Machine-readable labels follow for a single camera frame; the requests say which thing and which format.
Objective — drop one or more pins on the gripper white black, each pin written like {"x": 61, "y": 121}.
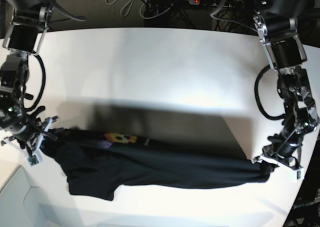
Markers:
{"x": 24, "y": 138}
{"x": 275, "y": 160}

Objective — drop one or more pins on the black graphic t-shirt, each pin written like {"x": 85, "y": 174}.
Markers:
{"x": 96, "y": 163}

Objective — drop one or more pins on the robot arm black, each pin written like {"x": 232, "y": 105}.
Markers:
{"x": 276, "y": 24}
{"x": 19, "y": 110}

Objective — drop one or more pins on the white bin corner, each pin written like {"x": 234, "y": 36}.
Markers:
{"x": 19, "y": 203}

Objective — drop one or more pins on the black power strip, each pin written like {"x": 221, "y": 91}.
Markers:
{"x": 236, "y": 4}

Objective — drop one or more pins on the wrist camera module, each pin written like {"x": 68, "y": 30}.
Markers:
{"x": 295, "y": 175}
{"x": 33, "y": 160}

